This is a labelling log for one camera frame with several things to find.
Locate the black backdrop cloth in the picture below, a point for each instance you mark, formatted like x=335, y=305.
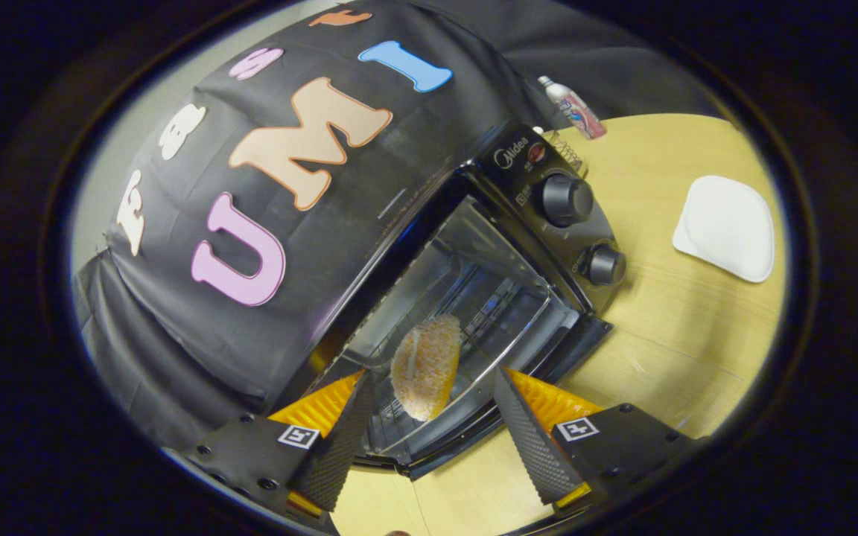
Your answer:
x=176, y=327

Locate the white plate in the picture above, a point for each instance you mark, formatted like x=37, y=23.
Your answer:
x=727, y=227

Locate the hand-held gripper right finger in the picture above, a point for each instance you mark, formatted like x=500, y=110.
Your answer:
x=527, y=439

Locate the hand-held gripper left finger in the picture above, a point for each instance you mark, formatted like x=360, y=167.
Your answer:
x=339, y=439

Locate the pink white bottle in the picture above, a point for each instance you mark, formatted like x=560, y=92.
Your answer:
x=574, y=110

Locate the black toaster oven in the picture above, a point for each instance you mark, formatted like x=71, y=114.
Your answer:
x=518, y=171

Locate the breaded food patty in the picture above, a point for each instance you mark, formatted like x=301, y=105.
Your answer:
x=429, y=365

